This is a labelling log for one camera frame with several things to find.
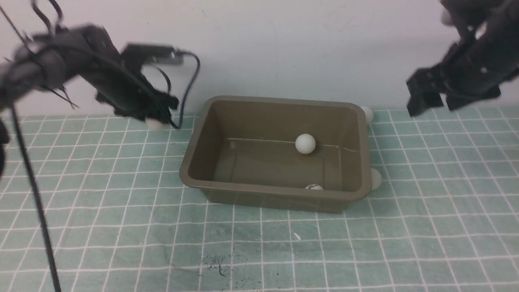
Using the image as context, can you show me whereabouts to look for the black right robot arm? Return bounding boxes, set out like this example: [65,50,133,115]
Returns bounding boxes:
[406,0,519,118]

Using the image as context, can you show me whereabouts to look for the brown plastic bin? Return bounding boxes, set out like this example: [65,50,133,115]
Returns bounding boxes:
[179,96,371,214]

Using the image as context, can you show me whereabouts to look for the green checkered tablecloth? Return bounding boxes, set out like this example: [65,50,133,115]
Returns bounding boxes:
[21,107,519,292]

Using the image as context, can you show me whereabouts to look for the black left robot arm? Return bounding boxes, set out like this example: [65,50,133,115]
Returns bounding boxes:
[1,25,179,124]

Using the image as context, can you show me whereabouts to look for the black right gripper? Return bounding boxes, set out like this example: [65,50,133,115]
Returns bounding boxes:
[406,67,455,118]

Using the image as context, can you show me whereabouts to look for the black cable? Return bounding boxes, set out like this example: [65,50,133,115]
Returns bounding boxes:
[0,4,62,292]

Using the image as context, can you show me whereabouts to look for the white ping-pong ball with logo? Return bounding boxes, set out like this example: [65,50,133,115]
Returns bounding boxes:
[305,184,323,190]

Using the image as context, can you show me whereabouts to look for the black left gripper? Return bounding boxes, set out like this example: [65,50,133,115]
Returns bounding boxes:
[96,61,179,128]

